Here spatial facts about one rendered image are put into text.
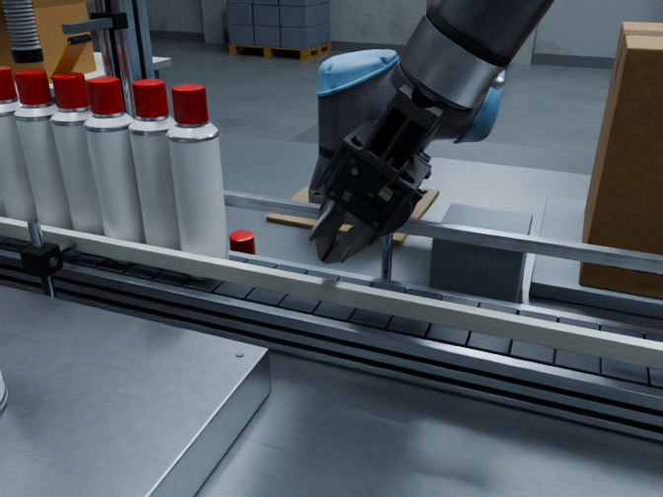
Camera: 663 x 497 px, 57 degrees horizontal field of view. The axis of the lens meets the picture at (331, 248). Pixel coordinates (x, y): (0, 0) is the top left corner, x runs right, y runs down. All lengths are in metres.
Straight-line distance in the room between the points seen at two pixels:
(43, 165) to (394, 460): 0.50
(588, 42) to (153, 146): 7.02
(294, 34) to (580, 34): 3.15
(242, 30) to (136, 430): 7.41
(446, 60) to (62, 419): 0.40
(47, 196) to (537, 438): 0.58
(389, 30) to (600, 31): 2.37
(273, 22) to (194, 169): 6.98
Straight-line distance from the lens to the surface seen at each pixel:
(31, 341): 0.64
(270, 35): 7.62
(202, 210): 0.65
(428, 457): 0.54
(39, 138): 0.76
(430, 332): 0.59
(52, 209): 0.79
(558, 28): 7.52
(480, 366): 0.58
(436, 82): 0.48
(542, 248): 0.61
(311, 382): 0.61
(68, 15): 2.47
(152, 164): 0.67
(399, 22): 7.86
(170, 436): 0.49
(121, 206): 0.71
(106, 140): 0.69
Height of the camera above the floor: 1.21
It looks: 26 degrees down
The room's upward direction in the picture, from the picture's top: straight up
